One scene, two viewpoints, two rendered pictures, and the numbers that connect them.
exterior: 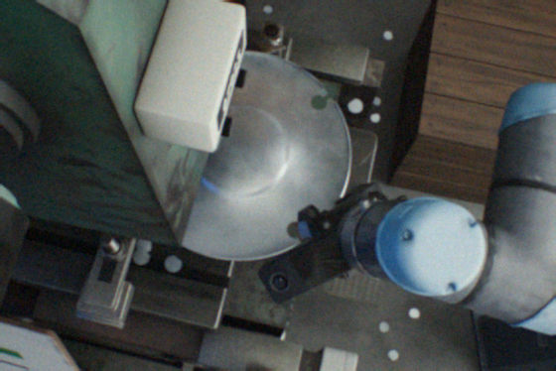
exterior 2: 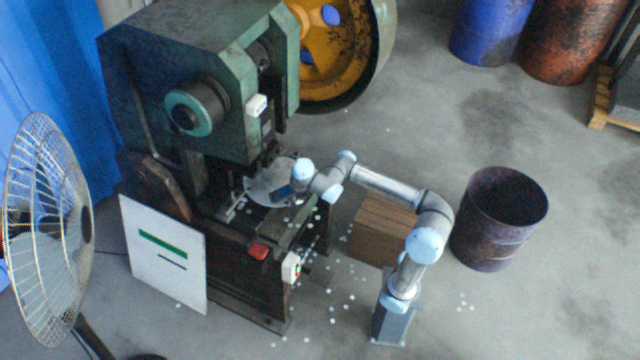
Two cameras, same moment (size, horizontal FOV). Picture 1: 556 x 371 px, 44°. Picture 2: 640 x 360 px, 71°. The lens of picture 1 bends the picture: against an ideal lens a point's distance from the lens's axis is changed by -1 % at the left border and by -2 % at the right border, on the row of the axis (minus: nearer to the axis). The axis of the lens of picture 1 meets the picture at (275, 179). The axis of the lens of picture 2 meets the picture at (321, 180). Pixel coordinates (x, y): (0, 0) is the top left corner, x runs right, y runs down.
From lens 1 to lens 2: 1.18 m
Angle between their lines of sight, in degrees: 25
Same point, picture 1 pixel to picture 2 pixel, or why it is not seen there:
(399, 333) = (337, 313)
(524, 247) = (326, 176)
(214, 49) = (259, 100)
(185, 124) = (251, 108)
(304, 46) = not seen: hidden behind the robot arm
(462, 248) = (307, 167)
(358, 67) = not seen: hidden behind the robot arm
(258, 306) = (272, 233)
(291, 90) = not seen: hidden behind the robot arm
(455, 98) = (370, 212)
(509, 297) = (319, 184)
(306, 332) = (298, 303)
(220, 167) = (270, 183)
